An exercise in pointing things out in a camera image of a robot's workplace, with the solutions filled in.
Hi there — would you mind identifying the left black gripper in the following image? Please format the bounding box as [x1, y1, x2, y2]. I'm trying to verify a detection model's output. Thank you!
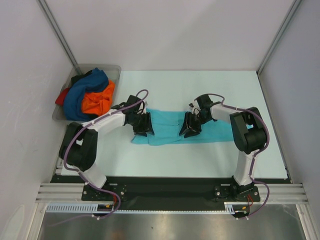
[128, 111, 154, 137]

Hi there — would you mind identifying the light blue t-shirt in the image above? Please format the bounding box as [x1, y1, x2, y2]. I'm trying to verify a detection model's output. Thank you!
[131, 108, 234, 146]

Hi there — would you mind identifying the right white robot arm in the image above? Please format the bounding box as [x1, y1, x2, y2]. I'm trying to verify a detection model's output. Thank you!
[179, 93, 270, 201]

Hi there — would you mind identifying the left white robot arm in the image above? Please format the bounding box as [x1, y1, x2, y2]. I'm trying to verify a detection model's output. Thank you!
[58, 95, 155, 200]

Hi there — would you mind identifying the orange t-shirt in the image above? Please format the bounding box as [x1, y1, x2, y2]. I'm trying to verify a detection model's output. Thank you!
[81, 80, 116, 117]

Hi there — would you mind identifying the grey plastic tray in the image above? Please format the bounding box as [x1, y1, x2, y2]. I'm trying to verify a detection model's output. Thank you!
[52, 63, 122, 125]

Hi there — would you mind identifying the dark blue t-shirt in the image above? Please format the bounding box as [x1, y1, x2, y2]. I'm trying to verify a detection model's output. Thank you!
[62, 67, 109, 122]

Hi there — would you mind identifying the black t-shirt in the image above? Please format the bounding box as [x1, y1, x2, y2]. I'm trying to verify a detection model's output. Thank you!
[71, 70, 92, 86]

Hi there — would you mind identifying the red t-shirt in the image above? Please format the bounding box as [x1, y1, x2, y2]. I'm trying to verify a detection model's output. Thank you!
[55, 88, 70, 106]

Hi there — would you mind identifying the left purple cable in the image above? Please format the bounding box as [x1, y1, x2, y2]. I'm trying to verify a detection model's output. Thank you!
[47, 89, 151, 227]

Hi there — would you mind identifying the purple cable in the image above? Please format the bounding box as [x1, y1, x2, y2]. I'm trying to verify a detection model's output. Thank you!
[204, 92, 271, 221]
[47, 89, 151, 227]

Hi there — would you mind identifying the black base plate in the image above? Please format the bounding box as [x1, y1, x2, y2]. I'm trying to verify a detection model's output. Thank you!
[50, 175, 290, 212]

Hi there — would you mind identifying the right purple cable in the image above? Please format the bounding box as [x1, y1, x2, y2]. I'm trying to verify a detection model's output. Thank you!
[204, 92, 271, 221]

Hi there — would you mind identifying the white cable duct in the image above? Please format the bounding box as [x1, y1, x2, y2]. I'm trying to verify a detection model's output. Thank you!
[46, 203, 248, 215]

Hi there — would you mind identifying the left aluminium corner post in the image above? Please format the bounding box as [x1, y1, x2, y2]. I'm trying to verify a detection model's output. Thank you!
[36, 0, 82, 74]

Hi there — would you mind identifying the aluminium corner post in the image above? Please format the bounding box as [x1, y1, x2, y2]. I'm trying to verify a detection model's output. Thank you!
[256, 0, 304, 77]
[36, 0, 82, 74]

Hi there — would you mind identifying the right aluminium corner post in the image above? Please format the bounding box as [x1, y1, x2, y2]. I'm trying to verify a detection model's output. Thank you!
[256, 0, 304, 77]

